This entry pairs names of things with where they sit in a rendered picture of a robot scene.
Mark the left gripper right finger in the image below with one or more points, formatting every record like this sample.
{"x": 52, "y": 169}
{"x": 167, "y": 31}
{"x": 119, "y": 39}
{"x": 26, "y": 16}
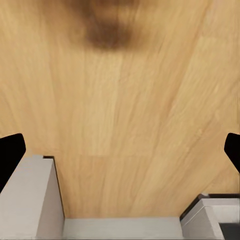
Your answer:
{"x": 232, "y": 149}

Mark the desk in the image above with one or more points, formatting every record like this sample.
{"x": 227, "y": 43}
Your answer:
{"x": 30, "y": 202}

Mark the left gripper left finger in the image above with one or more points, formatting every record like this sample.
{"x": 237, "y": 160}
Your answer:
{"x": 12, "y": 150}

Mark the bookcase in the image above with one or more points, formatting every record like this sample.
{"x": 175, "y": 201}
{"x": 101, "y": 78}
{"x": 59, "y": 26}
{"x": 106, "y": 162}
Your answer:
{"x": 205, "y": 220}

